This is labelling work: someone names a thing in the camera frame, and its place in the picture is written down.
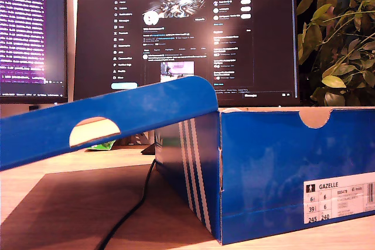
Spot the blue adidas shoebox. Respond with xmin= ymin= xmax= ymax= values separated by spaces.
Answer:
xmin=0 ymin=76 xmax=375 ymax=246

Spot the large black computer monitor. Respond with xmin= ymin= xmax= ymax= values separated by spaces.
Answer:
xmin=73 ymin=0 xmax=300 ymax=108

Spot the green snack bag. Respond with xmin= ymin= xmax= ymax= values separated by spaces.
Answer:
xmin=84 ymin=139 xmax=117 ymax=152

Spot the green leafy houseplant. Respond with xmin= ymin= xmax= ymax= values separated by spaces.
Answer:
xmin=296 ymin=0 xmax=375 ymax=107

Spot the small black computer monitor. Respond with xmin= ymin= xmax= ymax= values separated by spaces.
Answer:
xmin=0 ymin=0 xmax=69 ymax=105

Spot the black cable on table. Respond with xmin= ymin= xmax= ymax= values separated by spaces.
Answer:
xmin=96 ymin=158 xmax=157 ymax=250

